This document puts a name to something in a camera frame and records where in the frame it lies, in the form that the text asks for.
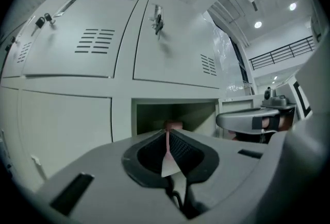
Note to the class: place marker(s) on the person's right hand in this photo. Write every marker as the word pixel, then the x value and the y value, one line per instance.
pixel 266 123

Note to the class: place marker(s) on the grey metal locker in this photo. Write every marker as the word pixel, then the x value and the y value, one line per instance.
pixel 167 63

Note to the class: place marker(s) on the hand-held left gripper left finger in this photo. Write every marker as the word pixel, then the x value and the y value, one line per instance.
pixel 103 179

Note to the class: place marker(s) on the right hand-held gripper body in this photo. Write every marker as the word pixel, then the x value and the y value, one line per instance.
pixel 303 99

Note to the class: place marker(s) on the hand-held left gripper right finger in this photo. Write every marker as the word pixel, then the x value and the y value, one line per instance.
pixel 227 166

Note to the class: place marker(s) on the black-headed key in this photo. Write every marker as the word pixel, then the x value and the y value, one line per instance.
pixel 10 44
pixel 48 17
pixel 158 24
pixel 39 23

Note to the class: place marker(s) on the pink item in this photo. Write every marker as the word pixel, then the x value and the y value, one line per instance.
pixel 174 124

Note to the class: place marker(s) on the grey ceiling-mounted box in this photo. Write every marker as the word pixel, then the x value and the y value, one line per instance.
pixel 254 4

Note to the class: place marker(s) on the crinkled silver foil covering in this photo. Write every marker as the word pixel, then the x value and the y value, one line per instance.
pixel 224 50

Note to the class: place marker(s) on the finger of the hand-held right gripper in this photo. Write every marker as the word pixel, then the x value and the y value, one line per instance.
pixel 237 120

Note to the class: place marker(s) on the black metal railing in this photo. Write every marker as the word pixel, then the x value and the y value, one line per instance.
pixel 283 48

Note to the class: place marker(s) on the grey fisheye camera module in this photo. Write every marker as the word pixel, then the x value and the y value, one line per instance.
pixel 279 100

